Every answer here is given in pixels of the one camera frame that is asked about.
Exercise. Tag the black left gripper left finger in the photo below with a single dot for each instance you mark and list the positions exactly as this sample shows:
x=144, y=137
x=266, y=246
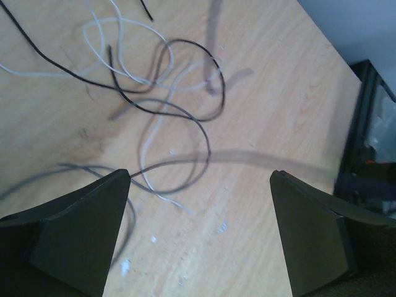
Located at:
x=64, y=247

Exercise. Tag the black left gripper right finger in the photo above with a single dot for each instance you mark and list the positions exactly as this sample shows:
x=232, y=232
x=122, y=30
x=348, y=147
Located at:
x=331, y=247

